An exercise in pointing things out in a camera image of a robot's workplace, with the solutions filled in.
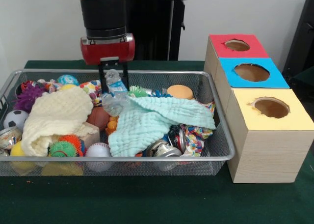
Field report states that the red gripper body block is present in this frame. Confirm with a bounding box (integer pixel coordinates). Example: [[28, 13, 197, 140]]
[[80, 39, 136, 65]]

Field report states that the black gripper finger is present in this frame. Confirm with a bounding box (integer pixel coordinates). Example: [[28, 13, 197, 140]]
[[98, 61, 110, 94], [121, 61, 130, 92]]

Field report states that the crushed clear plastic bottle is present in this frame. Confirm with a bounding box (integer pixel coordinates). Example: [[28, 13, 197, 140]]
[[102, 69, 132, 117]]

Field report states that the wooden box with three holes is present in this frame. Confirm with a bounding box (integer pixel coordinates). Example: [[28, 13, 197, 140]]
[[204, 33, 314, 184]]

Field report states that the blue globe ball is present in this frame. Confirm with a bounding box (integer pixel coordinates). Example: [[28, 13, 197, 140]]
[[56, 74, 79, 86]]

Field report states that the mint green waffle cloth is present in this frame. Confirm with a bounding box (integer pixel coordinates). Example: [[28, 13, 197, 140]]
[[107, 95, 216, 158]]

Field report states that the orange round sponge disc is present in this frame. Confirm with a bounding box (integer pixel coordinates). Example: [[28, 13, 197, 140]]
[[166, 84, 194, 100]]

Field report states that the cream waffle cloth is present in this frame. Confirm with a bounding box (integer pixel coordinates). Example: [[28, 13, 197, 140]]
[[21, 86, 100, 157]]

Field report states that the white baseball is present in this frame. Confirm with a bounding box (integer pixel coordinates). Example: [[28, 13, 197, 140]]
[[85, 142, 111, 172]]

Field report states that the purple spiky ball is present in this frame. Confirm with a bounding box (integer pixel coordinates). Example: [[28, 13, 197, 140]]
[[13, 83, 47, 113]]

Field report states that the green and orange spiky ball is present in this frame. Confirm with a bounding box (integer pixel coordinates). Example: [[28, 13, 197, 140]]
[[48, 135, 85, 157]]

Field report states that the small soccer ball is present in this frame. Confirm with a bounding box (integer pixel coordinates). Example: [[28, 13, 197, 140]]
[[3, 110, 29, 130]]

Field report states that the crushed silver drink can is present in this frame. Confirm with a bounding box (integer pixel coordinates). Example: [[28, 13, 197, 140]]
[[0, 126, 23, 150]]

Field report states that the yellow foam ball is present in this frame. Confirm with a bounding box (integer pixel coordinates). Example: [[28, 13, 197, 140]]
[[9, 140, 27, 157]]

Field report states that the dark green table cloth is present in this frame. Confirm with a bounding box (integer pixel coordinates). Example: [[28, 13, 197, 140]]
[[0, 59, 314, 224]]

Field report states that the dark green side table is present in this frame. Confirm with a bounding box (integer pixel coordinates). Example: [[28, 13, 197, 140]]
[[289, 66, 314, 104]]

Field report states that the black chair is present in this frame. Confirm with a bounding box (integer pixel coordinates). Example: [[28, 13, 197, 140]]
[[282, 0, 314, 74]]

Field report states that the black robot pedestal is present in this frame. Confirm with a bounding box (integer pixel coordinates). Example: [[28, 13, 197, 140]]
[[125, 0, 198, 61]]

